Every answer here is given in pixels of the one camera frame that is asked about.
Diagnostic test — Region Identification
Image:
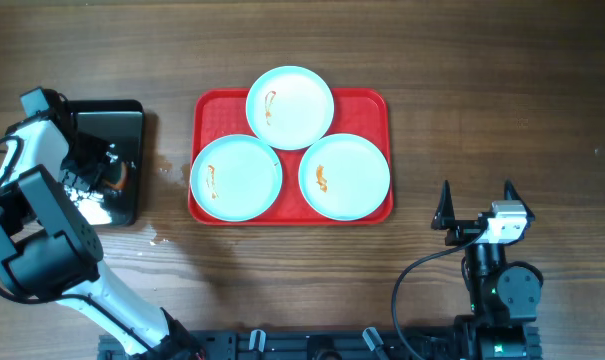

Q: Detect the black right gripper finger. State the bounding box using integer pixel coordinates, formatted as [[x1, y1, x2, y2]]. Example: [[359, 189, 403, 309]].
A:
[[504, 179, 535, 220], [431, 180, 455, 230]]

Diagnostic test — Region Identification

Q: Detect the white plate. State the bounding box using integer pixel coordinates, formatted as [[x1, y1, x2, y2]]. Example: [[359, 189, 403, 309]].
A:
[[190, 134, 283, 222], [245, 66, 335, 151], [298, 133, 391, 221]]

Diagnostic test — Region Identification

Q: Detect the orange green sponge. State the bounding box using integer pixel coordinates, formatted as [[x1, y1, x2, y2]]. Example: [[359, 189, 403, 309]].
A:
[[103, 162, 128, 191]]

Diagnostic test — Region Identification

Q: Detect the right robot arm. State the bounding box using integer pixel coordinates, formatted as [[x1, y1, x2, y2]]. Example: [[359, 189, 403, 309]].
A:
[[431, 180, 544, 360]]

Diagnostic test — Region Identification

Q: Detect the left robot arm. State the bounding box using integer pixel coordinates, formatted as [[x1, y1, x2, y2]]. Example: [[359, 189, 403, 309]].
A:
[[0, 87, 206, 359]]

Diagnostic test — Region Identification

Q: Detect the red plastic tray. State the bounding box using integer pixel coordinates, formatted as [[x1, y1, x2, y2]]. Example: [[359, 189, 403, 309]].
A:
[[190, 88, 391, 226]]

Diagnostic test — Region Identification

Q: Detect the black water basin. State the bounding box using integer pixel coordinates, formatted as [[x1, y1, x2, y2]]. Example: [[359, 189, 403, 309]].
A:
[[59, 100, 145, 226]]

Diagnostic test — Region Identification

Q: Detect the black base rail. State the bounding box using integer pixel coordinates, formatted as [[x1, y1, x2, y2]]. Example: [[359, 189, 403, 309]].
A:
[[97, 327, 542, 360]]

